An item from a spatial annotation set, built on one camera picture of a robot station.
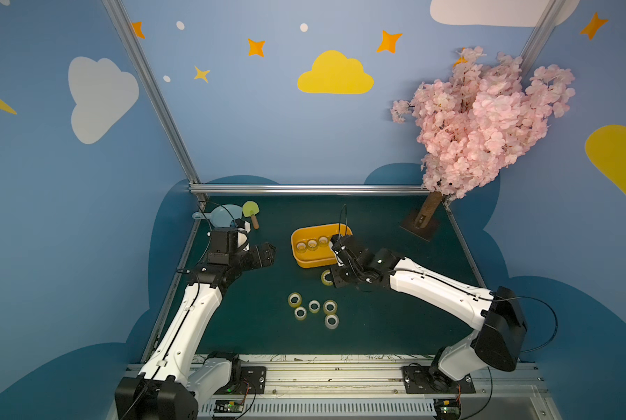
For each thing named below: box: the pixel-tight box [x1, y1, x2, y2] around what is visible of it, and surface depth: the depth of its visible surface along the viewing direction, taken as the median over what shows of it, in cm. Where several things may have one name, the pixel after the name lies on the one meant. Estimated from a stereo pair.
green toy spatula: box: [242, 200, 260, 231], surface depth 118 cm
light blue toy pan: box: [191, 203, 244, 228], surface depth 117 cm
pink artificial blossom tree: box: [391, 46, 577, 242], surface depth 71 cm
